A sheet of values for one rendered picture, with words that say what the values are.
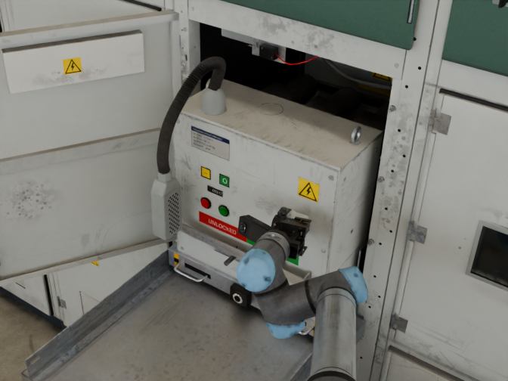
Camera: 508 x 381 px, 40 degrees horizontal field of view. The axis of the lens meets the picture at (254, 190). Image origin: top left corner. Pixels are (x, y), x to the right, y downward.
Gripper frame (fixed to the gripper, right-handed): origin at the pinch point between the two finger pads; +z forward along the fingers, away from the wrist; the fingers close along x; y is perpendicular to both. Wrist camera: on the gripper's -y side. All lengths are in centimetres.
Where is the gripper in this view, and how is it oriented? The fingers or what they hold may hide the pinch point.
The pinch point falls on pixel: (289, 215)
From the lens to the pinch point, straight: 169.1
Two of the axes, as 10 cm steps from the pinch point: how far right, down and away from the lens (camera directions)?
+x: 1.1, -9.3, -3.4
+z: 3.1, -2.9, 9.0
